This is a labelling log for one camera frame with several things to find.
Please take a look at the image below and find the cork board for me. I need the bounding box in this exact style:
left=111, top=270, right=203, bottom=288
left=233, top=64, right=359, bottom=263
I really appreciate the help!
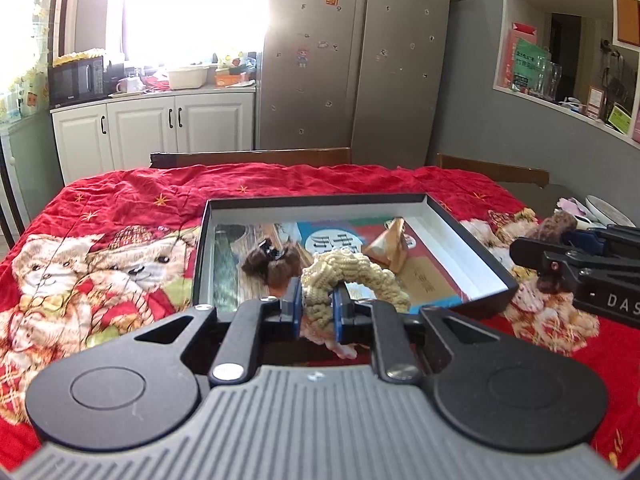
left=615, top=0, right=640, bottom=47

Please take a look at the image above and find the beige plastic basin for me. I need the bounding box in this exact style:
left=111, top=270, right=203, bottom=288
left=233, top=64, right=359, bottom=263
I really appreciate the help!
left=166, top=65, right=210, bottom=91

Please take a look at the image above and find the printed paper sheet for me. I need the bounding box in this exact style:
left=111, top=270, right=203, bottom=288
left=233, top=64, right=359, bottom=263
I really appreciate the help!
left=212, top=217, right=472, bottom=312

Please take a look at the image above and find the glass sliding door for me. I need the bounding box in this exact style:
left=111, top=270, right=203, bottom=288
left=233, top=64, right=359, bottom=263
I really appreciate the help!
left=0, top=0, right=81, bottom=251

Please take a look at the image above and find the red printed card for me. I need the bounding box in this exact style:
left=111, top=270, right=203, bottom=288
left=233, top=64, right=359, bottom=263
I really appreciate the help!
left=504, top=22, right=539, bottom=89

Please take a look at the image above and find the yellow flower garland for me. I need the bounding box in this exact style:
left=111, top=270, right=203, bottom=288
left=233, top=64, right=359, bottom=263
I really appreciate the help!
left=52, top=49, right=109, bottom=67

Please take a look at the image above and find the white kitchen cabinet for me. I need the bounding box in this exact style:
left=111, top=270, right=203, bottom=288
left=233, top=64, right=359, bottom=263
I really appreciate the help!
left=51, top=90, right=257, bottom=174

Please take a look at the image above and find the black microwave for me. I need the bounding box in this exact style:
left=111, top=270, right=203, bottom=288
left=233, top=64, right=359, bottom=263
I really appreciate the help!
left=48, top=56, right=112, bottom=109

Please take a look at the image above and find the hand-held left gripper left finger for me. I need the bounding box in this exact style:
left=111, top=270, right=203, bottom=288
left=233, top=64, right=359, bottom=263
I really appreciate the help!
left=132, top=280, right=303, bottom=387

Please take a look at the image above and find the black shallow cardboard box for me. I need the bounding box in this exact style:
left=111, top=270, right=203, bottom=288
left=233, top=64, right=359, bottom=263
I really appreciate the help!
left=192, top=192, right=519, bottom=322

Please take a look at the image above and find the brown fuzzy scrunchie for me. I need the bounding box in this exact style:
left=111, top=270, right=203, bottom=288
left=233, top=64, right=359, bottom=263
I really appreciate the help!
left=529, top=210, right=581, bottom=295

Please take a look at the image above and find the gold pyramid packet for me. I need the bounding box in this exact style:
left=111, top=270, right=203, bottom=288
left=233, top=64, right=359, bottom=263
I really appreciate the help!
left=361, top=217, right=412, bottom=274

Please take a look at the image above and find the white plate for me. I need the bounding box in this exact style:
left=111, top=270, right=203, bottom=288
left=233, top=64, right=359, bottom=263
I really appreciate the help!
left=584, top=194, right=637, bottom=229

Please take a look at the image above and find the cream knitted scrunchie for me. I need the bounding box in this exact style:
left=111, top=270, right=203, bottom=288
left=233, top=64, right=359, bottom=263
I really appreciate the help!
left=299, top=249, right=412, bottom=360

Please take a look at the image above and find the red bear printed blanket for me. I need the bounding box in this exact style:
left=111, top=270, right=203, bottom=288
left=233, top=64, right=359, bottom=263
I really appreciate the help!
left=0, top=162, right=640, bottom=461

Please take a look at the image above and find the window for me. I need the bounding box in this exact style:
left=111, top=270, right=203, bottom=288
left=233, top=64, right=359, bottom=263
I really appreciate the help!
left=106, top=0, right=274, bottom=62

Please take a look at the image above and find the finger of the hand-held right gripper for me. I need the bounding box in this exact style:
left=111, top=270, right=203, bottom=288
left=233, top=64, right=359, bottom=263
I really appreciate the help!
left=564, top=224, right=640, bottom=257
left=509, top=236, right=640, bottom=283

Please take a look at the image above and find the clear drinking glasses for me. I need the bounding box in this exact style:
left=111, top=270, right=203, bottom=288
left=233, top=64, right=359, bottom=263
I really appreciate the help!
left=529, top=57, right=564, bottom=102

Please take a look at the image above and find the small red framed card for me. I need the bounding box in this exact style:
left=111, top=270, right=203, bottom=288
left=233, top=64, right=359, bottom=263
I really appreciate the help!
left=587, top=85, right=606, bottom=120

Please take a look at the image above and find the green printed card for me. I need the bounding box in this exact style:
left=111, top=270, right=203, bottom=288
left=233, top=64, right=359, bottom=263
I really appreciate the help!
left=511, top=37, right=551, bottom=92

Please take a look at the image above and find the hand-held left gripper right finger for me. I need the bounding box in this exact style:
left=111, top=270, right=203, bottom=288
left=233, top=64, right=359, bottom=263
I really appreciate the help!
left=334, top=282, right=506, bottom=387

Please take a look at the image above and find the plush flower bouquet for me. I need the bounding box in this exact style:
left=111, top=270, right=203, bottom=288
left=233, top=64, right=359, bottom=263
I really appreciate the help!
left=216, top=51, right=247, bottom=73

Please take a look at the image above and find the small green standing card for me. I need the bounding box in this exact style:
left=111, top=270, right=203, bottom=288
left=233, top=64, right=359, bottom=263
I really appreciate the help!
left=607, top=103, right=634, bottom=134

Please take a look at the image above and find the silver double-door fridge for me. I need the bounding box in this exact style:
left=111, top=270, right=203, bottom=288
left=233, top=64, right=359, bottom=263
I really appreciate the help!
left=254, top=0, right=454, bottom=166

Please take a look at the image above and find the white wall shelf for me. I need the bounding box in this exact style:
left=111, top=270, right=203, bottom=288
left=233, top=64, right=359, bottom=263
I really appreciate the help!
left=492, top=0, right=640, bottom=150

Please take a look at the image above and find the dark wooden chair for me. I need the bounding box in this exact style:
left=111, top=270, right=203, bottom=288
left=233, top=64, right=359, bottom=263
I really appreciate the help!
left=435, top=153, right=550, bottom=189
left=149, top=147, right=352, bottom=170

